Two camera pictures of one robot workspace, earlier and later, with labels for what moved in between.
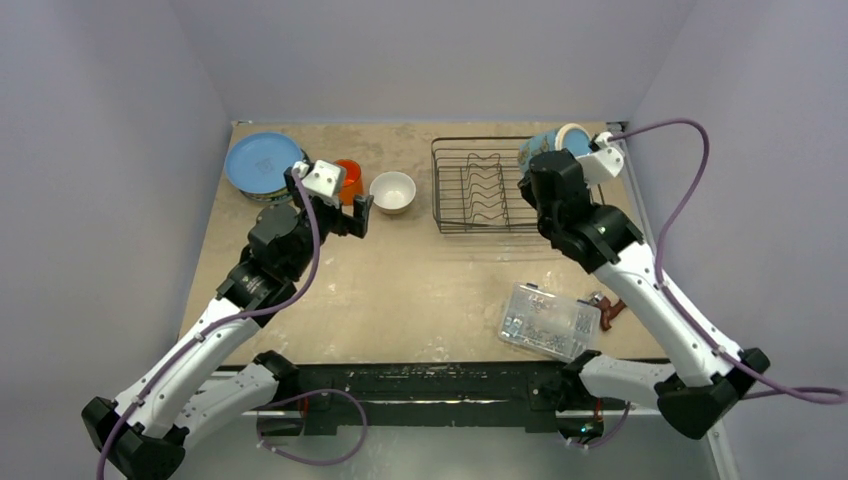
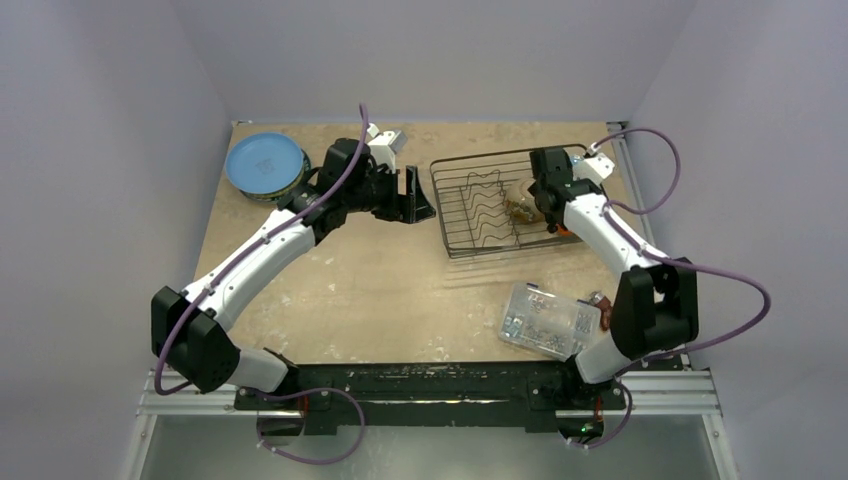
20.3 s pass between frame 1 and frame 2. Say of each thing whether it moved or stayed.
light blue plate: stayed
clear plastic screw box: stayed
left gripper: moved
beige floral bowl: moved
